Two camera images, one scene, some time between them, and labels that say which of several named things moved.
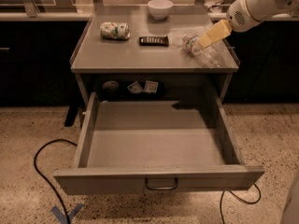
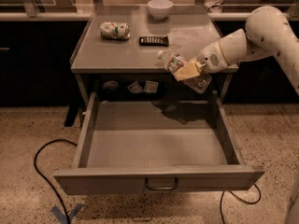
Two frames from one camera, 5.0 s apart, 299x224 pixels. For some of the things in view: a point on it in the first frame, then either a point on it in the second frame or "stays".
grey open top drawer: [156, 146] stays
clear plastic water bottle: [213, 55] → [199, 84]
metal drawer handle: [162, 188] stays
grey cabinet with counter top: [135, 52] stays
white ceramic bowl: [160, 8] stays
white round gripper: [240, 15] → [209, 59]
